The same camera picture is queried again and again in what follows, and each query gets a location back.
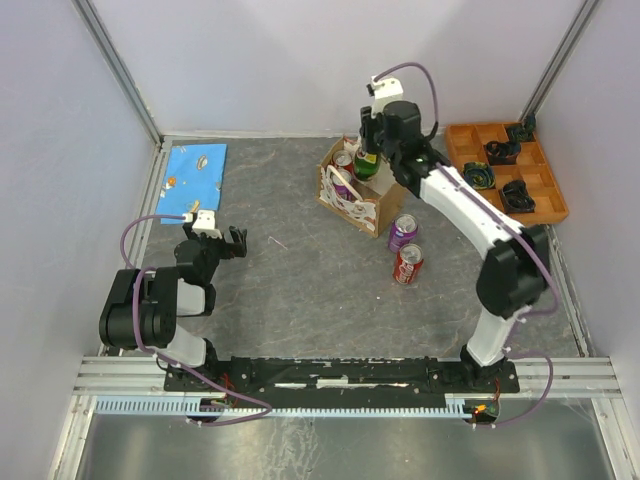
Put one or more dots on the red Coke can front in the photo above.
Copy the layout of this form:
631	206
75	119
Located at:
408	262

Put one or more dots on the green glass Perrier bottle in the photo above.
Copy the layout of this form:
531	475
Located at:
365	165

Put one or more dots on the orange wooden divided tray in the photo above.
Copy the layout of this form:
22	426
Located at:
466	143

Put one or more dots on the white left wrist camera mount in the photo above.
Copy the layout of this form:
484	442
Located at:
205	223

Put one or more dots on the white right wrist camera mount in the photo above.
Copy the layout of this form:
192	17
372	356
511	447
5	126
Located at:
383	92

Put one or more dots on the blue patterned cloth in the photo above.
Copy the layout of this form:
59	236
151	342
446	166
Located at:
193	180

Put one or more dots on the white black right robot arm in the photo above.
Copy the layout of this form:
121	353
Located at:
515	270

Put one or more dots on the red Coke can back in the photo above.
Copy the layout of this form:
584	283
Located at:
343	160

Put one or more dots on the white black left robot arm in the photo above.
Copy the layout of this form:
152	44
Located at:
142	310

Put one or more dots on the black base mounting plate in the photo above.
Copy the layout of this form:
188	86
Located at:
359	383

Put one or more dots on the black rolled tie front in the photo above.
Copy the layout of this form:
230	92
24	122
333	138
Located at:
516	199

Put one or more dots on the burlap canvas tote bag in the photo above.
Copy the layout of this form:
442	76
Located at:
369	205

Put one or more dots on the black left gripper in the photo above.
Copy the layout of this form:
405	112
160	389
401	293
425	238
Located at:
237	248

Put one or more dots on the aluminium frame rail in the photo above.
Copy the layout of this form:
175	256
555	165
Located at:
125	376

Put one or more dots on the dark rolled tie corner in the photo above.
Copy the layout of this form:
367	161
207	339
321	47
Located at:
524	131

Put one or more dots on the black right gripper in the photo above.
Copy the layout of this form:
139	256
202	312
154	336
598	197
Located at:
367	123

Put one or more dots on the red coke can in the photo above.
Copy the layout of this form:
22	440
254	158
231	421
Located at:
408	262
343	160

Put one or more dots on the black rolled belt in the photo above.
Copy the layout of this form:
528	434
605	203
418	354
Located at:
502	153

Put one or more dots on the blue yellow rolled tie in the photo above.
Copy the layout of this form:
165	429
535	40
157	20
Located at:
479	175

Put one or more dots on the purple Fanta can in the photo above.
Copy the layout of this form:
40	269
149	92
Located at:
404	229
341	179

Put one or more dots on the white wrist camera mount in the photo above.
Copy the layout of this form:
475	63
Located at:
383	92
205	223

